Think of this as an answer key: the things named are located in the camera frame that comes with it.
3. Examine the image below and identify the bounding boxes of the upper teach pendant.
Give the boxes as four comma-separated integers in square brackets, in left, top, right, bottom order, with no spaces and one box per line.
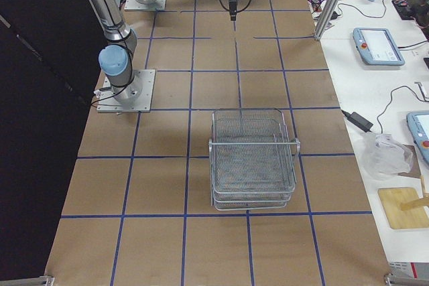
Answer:
[353,27,405,66]

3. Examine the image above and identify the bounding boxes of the teach pendant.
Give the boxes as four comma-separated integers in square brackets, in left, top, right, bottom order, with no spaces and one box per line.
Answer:
[406,111,429,164]
[353,27,405,66]

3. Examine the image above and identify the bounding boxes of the black power adapter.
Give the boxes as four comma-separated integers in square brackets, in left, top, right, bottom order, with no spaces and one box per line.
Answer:
[342,111,373,133]

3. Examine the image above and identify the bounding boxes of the clear plastic bag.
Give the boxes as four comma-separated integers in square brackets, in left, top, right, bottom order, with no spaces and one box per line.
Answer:
[361,133,414,177]

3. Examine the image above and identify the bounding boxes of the lower teach pendant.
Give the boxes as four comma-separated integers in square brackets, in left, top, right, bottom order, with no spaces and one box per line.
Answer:
[406,111,429,164]

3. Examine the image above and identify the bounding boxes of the wooden board stand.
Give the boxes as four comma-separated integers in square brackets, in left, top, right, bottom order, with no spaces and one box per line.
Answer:
[377,176,428,230]

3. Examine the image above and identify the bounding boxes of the silver wire mesh shelf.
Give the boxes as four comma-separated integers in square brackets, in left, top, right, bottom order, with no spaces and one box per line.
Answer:
[208,109,300,210]

